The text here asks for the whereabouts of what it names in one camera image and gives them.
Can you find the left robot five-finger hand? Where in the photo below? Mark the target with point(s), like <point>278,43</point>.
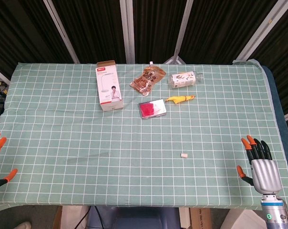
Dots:
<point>0,143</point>

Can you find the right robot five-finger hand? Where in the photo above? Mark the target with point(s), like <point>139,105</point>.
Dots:
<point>265,174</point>

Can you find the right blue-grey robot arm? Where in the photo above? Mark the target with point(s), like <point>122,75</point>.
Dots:
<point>274,212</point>

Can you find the white carton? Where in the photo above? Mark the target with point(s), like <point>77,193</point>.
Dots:
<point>244,220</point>

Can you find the brown cardboard box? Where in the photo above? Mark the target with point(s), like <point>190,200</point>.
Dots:
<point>200,218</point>

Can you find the blue padded table edge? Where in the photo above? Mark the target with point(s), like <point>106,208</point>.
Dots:
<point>281,95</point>

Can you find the white shoe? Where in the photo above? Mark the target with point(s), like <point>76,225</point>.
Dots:
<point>24,225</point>

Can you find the narrow white box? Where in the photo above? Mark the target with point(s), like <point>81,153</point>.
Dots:
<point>184,217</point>

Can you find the yellow rubber chicken toy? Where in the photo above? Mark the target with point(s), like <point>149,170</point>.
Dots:
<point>179,99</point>

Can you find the white desk lamp box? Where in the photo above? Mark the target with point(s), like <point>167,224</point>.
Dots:
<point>109,90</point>

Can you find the clear bottle with white label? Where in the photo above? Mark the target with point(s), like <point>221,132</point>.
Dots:
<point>183,80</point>

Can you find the green checked tablecloth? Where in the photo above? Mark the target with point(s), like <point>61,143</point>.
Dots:
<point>134,167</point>

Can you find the red item in clear case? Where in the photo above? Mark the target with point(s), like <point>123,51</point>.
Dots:
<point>148,109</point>

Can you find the brown snack pouch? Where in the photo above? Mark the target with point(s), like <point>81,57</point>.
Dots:
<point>147,80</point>

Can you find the white metal partition frame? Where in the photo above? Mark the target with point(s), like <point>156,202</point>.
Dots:
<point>127,31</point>
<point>60,31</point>
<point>260,31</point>
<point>182,31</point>

